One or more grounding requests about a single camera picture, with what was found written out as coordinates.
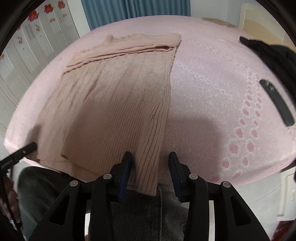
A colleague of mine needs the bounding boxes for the pink knit sweater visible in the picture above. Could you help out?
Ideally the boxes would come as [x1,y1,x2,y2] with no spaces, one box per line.
[37,33,181,195]

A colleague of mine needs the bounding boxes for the person's left hand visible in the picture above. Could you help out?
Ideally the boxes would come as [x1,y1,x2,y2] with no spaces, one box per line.
[1,176,20,220]

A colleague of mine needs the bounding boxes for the person's grey trousers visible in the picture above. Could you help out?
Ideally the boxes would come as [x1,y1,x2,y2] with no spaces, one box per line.
[17,166,193,241]

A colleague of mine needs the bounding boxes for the pink bed sheet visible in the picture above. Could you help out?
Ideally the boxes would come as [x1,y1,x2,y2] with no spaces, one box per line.
[4,16,295,185]

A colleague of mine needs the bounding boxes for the black smartphone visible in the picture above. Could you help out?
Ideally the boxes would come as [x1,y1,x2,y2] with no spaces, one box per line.
[259,79,295,127]

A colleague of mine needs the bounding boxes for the white wardrobe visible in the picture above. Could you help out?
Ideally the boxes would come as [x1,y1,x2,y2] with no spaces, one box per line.
[1,1,79,136]

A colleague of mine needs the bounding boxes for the black puffer jacket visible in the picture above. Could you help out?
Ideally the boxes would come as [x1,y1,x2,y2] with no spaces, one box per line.
[239,36,295,95]

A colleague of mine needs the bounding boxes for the blue curtain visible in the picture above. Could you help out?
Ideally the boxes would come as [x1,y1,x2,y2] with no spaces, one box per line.
[81,0,191,30]

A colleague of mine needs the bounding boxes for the cream wooden headboard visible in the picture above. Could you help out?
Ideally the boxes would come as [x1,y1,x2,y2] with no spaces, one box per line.
[238,3,295,51]

